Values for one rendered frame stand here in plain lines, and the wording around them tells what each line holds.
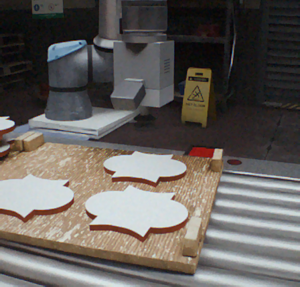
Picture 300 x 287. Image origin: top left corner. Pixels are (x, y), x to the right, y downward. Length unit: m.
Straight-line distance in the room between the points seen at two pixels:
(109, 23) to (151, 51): 0.53
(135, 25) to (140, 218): 0.30
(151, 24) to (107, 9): 0.52
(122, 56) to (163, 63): 0.07
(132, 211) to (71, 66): 0.69
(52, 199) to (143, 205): 0.14
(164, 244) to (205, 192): 0.17
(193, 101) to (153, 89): 3.61
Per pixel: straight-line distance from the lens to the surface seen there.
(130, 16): 0.64
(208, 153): 0.83
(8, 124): 0.82
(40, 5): 6.62
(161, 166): 0.71
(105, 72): 1.19
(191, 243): 0.48
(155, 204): 0.58
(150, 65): 0.63
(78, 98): 1.20
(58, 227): 0.56
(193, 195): 0.64
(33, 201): 0.61
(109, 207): 0.58
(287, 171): 0.82
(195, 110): 4.24
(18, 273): 0.53
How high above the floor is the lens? 1.22
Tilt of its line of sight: 18 degrees down
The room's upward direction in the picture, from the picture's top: straight up
